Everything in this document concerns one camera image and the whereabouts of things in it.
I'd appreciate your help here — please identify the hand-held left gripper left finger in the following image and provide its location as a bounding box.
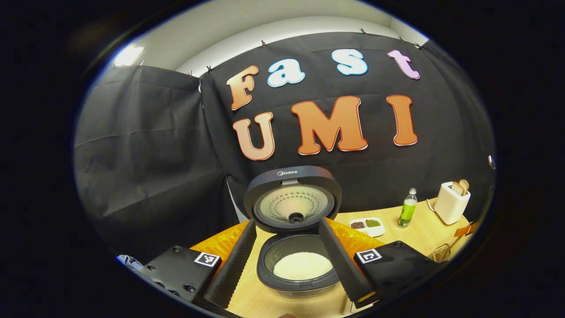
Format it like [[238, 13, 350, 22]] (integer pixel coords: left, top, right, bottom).
[[132, 220, 258, 310]]

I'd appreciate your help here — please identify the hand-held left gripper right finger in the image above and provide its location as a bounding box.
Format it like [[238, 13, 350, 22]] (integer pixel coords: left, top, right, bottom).
[[319, 217, 446, 309]]

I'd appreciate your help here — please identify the metal wire chopstick holder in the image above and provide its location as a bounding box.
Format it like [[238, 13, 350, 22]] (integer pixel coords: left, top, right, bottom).
[[428, 242, 452, 264]]

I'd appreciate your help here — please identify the white rice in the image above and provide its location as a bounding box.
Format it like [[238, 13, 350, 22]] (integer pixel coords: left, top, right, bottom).
[[273, 252, 334, 281]]

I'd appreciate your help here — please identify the black and silver rice cooker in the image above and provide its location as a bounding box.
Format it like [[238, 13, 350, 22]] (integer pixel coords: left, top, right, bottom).
[[244, 166, 343, 297]]

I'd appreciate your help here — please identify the white toaster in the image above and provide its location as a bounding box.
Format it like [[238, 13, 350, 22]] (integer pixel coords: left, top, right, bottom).
[[434, 182, 471, 225]]

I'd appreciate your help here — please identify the white divided dish with beans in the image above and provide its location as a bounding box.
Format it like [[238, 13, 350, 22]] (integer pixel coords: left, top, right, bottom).
[[349, 217, 385, 238]]

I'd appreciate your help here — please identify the green label plastic bottle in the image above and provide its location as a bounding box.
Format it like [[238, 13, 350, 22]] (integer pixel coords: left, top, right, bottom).
[[398, 188, 418, 228]]

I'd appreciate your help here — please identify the blue cloth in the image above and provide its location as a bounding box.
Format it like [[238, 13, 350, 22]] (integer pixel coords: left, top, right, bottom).
[[117, 255, 144, 270]]

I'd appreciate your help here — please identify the black backdrop cloth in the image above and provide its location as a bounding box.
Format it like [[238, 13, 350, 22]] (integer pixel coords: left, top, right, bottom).
[[74, 32, 495, 261]]

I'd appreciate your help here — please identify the ceiling light panel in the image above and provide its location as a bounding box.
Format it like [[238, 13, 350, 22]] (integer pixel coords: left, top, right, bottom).
[[114, 44, 145, 67]]

